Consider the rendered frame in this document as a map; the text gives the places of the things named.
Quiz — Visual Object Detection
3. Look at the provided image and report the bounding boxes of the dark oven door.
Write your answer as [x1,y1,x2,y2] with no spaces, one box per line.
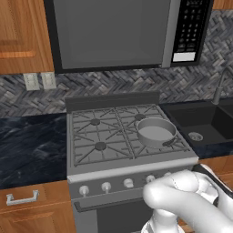
[70,196,156,233]

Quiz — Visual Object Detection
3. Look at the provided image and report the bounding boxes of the white wall socket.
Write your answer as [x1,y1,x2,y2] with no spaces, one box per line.
[40,71,57,90]
[24,72,41,92]

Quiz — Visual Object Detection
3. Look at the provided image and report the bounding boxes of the black oven door handle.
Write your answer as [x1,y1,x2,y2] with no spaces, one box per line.
[73,196,147,213]

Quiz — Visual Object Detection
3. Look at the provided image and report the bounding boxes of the grey metal pan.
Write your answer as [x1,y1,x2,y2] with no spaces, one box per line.
[134,116,178,150]

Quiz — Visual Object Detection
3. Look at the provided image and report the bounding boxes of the grey microwave door handle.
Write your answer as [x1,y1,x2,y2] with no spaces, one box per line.
[161,0,182,68]

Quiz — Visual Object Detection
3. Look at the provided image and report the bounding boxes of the wooden drawer front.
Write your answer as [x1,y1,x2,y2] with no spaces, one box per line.
[0,179,72,215]
[198,154,233,189]

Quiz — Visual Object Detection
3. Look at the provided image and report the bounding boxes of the grey tap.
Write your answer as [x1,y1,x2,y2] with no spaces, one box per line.
[211,67,233,106]

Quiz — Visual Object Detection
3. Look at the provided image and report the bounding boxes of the black sink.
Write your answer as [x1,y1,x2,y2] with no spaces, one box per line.
[160,97,233,150]

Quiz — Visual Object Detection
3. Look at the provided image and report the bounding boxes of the black and grey microwave oven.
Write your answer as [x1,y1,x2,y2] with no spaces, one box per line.
[43,0,215,75]

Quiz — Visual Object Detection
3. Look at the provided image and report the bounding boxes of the grey microwave door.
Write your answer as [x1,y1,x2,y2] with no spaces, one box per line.
[52,0,173,71]

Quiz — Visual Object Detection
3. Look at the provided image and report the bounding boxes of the silver drawer handle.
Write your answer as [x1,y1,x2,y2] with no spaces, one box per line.
[5,189,41,207]

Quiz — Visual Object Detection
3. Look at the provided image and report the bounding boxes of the wooden base cupboard door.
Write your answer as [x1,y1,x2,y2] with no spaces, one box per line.
[0,208,77,233]

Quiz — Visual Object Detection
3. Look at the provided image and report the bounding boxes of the grey gas stove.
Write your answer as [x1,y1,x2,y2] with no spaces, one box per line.
[65,91,200,233]

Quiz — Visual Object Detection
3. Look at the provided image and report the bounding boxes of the wooden wall cupboard door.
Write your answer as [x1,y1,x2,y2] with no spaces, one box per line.
[211,0,233,11]
[0,0,56,76]

